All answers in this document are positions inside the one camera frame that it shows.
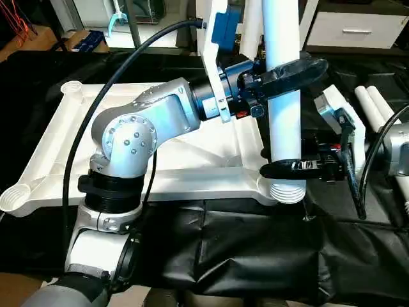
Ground black work mat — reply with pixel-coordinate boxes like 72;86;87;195
0;48;409;304

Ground white drawer unit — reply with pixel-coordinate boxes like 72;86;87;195
305;12;409;50

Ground blue box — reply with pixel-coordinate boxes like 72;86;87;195
78;31;109;53

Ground turquoise plastic stool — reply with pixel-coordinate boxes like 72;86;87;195
107;8;128;34

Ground white glass door cabinet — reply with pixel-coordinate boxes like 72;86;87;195
195;0;320;61

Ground white plastic table top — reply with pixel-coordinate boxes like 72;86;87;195
0;80;283;218

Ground red wires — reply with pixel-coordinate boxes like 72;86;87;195
8;0;34;40

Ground grey metal pole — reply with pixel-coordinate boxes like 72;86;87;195
125;0;143;49

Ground brown cardboard board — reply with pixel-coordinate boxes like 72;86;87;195
0;29;87;61

